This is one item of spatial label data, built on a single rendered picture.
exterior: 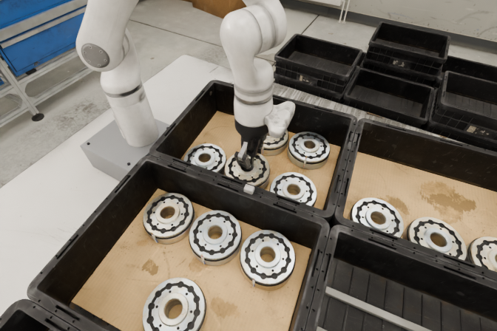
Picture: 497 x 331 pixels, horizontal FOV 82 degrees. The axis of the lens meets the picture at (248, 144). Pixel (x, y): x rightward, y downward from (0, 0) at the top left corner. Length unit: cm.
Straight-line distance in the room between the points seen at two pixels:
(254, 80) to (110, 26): 31
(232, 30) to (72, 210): 68
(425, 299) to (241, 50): 53
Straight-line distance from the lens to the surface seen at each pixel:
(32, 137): 242
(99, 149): 90
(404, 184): 78
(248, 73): 46
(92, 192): 94
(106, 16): 64
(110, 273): 65
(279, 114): 54
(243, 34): 43
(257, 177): 63
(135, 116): 79
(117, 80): 75
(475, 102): 182
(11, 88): 241
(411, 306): 65
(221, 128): 81
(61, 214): 94
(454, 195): 82
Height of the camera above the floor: 139
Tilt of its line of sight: 47 degrees down
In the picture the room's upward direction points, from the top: straight up
